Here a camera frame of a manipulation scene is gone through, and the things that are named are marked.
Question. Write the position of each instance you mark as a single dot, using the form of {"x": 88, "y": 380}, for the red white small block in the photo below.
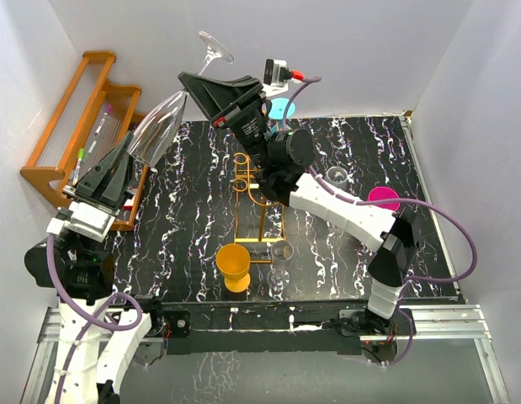
{"x": 128, "y": 205}

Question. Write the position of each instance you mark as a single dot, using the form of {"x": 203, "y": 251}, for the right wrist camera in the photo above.
{"x": 277, "y": 75}

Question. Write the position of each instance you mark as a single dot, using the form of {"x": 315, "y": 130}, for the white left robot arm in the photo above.
{"x": 100, "y": 329}

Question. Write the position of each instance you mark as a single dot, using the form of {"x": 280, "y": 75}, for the aluminium frame rail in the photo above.
{"x": 449, "y": 359}

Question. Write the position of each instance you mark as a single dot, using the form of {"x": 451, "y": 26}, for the magenta plastic wine glass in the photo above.
{"x": 384, "y": 193}

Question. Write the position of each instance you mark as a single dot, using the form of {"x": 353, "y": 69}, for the gold wire glass rack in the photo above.
{"x": 258, "y": 223}

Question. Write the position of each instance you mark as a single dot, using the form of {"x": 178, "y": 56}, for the pink cap marker pen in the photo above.
{"x": 107, "y": 112}

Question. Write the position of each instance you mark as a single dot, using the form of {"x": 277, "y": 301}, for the blue plastic wine glass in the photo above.
{"x": 276, "y": 114}

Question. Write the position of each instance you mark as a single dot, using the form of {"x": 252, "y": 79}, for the clear wine glass front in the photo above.
{"x": 282, "y": 253}

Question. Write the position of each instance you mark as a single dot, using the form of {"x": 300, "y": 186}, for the grey clear wine glass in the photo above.
{"x": 337, "y": 177}

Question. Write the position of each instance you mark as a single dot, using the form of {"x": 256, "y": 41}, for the clear flute glass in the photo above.
{"x": 156, "y": 132}

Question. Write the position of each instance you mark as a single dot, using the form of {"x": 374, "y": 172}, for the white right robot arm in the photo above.
{"x": 284, "y": 174}

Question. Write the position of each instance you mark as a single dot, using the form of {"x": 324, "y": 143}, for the orange plastic wine glass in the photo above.
{"x": 233, "y": 261}

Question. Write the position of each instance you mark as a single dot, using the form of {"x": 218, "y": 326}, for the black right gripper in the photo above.
{"x": 235, "y": 101}

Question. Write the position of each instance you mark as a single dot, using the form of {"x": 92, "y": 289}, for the green cap marker pen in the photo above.
{"x": 78, "y": 167}

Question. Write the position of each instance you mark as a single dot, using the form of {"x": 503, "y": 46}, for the wooden stepped shelf rack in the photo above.
{"x": 73, "y": 123}

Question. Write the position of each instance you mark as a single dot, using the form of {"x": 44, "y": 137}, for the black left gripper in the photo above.
{"x": 106, "y": 183}

